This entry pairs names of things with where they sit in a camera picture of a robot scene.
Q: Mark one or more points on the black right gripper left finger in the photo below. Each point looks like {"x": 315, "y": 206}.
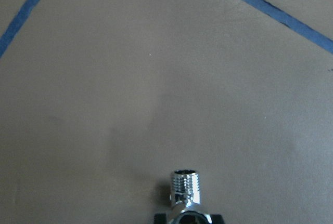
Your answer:
{"x": 160, "y": 219}

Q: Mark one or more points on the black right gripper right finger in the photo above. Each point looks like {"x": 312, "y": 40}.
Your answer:
{"x": 217, "y": 219}

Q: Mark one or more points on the small chrome valve fitting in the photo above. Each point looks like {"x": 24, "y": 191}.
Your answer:
{"x": 185, "y": 198}

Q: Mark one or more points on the brown paper table cover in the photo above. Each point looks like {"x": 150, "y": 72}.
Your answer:
{"x": 102, "y": 99}

